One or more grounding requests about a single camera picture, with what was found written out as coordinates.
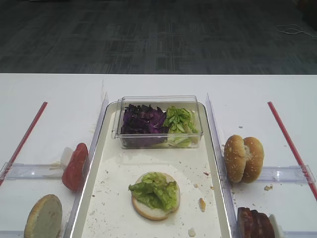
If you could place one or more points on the white plastic stopper right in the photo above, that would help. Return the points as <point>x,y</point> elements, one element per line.
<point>278,231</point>

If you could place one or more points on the lower right clear rail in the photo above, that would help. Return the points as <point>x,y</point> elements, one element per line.
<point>300,234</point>

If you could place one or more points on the sesame burger bun half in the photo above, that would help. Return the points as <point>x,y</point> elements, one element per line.
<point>254,159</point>
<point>234,157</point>

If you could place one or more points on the left long clear divider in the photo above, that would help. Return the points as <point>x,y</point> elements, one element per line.
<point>70,225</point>

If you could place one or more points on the left red tape strip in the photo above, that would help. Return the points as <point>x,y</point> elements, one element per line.
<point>23,142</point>

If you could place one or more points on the sesame burger bun left half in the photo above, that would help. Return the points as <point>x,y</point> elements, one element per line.
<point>234,157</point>

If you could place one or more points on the bread crumb piece on tray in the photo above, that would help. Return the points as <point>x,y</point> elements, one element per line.
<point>202,204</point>

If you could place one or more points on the bun half standing left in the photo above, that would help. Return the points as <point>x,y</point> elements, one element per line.
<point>44,220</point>

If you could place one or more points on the white metal tray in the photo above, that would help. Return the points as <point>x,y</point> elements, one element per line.
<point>106,210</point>

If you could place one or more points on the shredded purple cabbage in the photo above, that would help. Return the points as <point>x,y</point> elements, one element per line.
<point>143,120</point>

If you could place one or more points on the sliced meat patties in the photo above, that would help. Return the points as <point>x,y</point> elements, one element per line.
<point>253,224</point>

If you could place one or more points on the right long clear divider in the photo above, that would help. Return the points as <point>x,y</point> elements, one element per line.
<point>229,209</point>

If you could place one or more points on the red tomato slices stack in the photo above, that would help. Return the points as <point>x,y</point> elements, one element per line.
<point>73,174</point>

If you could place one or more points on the lettuce leaf on bun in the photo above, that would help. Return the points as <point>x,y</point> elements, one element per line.
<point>157,190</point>

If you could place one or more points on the white plastic stopper left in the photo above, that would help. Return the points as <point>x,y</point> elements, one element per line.
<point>66,156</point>

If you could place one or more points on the clear plastic salad box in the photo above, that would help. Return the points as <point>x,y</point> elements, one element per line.
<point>190,103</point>

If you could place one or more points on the sesame burger bun right half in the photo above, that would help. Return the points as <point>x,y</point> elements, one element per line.
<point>254,159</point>

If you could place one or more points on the upper right clear rail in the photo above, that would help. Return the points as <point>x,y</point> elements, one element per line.
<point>291,174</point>

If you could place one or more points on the white crumb on tray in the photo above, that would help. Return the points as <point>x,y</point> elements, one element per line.
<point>191,232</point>

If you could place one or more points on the long clear divider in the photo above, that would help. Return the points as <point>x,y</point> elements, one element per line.
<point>229,209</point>
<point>70,225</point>

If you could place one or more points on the right red tape strip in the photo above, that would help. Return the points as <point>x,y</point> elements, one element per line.
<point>294,150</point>

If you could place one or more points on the red tape strip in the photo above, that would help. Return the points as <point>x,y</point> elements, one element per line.
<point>294,150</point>
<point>23,142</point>

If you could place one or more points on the white plastic stopper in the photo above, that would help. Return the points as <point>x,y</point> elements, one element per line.
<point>278,231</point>
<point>66,156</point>

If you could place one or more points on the chopped green lettuce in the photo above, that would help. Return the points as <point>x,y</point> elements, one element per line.
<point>180,121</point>

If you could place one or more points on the upper left clear rail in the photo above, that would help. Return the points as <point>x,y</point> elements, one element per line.
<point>31,171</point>

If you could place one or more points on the clear rail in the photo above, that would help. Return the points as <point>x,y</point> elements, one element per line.
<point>31,171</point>
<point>291,174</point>
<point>300,234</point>

